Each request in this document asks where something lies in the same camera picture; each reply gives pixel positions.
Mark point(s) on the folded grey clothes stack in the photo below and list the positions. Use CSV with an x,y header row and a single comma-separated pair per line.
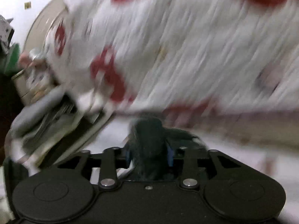
x,y
51,129

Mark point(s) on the grey bunny plush toy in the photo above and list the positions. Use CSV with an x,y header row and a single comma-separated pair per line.
x,y
38,75

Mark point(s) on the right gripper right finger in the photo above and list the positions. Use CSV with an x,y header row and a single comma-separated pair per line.
x,y
193,165

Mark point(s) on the dark denim jeans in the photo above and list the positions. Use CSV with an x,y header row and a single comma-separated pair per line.
x,y
152,149

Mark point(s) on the white bear print quilt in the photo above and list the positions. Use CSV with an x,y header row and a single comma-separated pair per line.
x,y
179,57

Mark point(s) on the beige bedside drawer cabinet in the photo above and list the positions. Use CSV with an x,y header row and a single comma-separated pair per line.
x,y
19,81

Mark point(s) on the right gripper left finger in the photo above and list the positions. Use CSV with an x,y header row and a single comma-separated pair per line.
x,y
108,162

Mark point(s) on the patterned black white box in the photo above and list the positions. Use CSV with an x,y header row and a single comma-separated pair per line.
x,y
6,33

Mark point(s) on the beige round headboard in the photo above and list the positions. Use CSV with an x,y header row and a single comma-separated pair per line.
x,y
55,25

